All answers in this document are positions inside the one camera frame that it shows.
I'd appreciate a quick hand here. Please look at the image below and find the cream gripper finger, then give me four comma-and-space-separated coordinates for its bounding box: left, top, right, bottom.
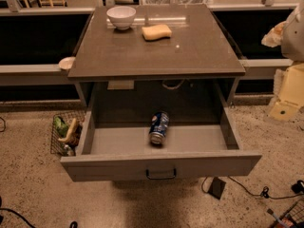
261, 21, 286, 48

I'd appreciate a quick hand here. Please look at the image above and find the blue pepsi can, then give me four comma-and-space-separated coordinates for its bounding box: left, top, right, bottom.
149, 111, 169, 145

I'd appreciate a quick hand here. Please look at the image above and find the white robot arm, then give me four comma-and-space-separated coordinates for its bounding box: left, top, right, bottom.
261, 2, 304, 62

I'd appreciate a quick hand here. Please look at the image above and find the grey cabinet counter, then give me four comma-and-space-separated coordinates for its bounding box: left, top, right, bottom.
67, 3, 247, 107

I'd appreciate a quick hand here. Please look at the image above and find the grey open top drawer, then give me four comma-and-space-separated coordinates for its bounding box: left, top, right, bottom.
61, 80, 261, 181

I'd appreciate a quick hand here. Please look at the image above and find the yellow sponge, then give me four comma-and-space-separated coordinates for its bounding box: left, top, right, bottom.
142, 24, 172, 41

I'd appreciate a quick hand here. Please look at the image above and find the white ceramic bowl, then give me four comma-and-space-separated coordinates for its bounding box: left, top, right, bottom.
106, 6, 136, 29

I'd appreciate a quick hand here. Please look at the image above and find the black floor box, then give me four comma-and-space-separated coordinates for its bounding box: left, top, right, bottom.
208, 178, 226, 200

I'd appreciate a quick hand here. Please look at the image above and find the small round white disc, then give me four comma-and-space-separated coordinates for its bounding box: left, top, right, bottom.
59, 57, 75, 70

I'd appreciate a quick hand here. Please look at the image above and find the tan banana-shaped object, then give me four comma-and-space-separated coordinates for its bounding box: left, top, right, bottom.
58, 118, 78, 143

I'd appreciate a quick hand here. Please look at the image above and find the green bag in basket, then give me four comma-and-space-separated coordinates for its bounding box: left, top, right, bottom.
53, 116, 68, 138

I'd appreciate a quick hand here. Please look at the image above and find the black floor cable right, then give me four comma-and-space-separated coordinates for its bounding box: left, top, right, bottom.
200, 176, 304, 200

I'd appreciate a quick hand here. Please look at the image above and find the black drawer handle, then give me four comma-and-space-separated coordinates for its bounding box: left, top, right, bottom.
145, 169, 177, 181

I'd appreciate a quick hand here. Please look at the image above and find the black wire basket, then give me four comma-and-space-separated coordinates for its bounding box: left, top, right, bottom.
50, 110, 85, 157

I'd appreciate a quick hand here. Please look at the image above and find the black cable bottom left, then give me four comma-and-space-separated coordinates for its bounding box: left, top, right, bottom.
0, 196, 79, 228

